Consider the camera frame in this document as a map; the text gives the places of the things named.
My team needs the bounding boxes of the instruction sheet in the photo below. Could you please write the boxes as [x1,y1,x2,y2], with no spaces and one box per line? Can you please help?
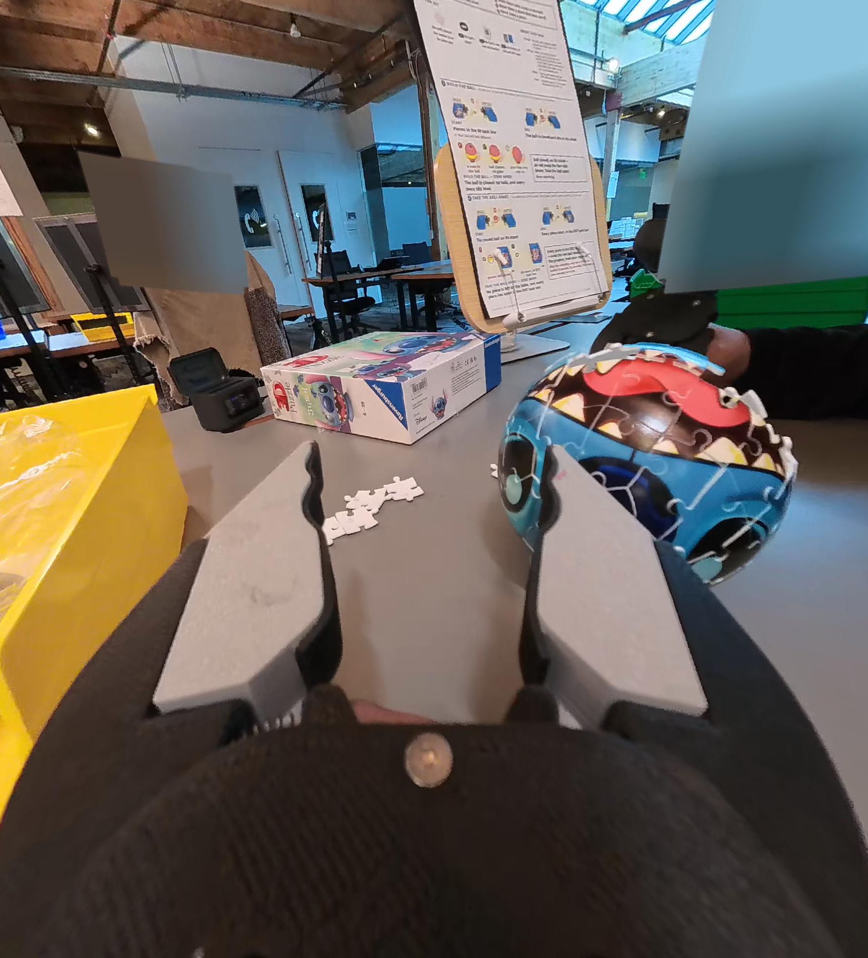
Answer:
[412,0,606,321]

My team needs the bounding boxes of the white phone booth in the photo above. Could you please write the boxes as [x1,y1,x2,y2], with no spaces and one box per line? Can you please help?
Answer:
[196,146,376,302]

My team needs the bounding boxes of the person's right forearm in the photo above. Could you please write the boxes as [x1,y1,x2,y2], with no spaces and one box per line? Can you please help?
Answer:
[743,323,868,425]

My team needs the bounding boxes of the black office chair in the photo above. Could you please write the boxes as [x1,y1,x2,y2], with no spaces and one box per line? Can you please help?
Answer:
[320,250,379,339]

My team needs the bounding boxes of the clear plastic bag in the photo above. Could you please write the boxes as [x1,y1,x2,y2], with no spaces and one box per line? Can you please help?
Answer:
[0,412,101,654]

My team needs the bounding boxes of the blue puzzle ball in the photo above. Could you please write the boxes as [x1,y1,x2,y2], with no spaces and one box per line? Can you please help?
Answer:
[497,341,799,586]

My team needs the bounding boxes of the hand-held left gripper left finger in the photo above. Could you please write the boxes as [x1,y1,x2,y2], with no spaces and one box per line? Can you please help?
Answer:
[152,440,343,730]

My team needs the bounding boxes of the dark background desks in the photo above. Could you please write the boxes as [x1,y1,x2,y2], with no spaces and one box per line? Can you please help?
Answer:
[302,260,459,335]

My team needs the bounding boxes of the yellow plastic bin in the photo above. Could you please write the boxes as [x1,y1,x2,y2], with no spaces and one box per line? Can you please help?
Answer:
[0,385,190,923]

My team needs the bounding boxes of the puzzle ball cardboard box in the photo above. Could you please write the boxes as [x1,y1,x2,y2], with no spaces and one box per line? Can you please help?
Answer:
[259,332,503,447]

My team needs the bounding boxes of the small black case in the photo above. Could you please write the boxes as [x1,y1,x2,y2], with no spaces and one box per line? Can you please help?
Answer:
[166,346,268,434]

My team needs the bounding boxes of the wooden document stand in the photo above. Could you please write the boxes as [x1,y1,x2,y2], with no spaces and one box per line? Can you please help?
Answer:
[434,141,615,366]

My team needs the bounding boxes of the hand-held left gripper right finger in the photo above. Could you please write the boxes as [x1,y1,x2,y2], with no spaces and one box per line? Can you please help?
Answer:
[520,445,709,731]

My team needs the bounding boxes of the person's right hand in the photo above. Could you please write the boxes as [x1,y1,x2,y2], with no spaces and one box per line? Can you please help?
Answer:
[705,325,752,387]

